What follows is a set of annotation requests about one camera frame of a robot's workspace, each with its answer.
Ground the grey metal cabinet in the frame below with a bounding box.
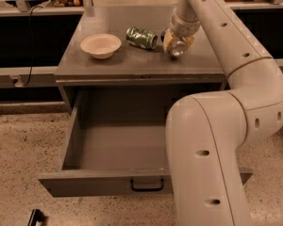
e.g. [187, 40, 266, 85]
[54, 5, 227, 115]

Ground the grey open top drawer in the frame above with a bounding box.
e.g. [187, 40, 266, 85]
[38, 88, 255, 198]

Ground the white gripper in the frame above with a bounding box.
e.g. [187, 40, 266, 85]
[162, 10, 200, 53]

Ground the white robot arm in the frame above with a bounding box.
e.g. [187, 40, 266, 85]
[165, 0, 283, 226]

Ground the black power cable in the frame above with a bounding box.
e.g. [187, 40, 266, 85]
[22, 5, 45, 88]

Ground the green soda can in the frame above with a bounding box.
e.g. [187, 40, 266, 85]
[125, 26, 158, 50]

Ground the white paper bowl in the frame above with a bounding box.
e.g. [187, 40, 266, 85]
[80, 34, 122, 59]

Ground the black drawer handle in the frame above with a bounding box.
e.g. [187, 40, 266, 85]
[129, 179, 164, 192]

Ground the black object on floor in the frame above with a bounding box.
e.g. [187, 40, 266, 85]
[27, 209, 45, 226]

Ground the blue pepsi can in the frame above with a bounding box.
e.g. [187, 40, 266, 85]
[169, 38, 188, 57]

